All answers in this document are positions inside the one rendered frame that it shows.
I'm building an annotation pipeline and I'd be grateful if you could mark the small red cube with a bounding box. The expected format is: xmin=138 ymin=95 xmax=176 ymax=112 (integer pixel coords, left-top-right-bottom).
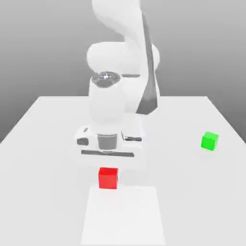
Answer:
xmin=98 ymin=167 xmax=119 ymax=190

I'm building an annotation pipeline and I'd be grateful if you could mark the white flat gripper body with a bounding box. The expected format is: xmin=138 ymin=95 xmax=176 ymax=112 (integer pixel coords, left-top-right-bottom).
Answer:
xmin=72 ymin=146 xmax=147 ymax=167

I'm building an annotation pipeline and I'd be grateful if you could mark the small green cube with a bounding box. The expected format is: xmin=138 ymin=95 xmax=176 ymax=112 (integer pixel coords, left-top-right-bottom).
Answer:
xmin=201 ymin=131 xmax=219 ymax=151

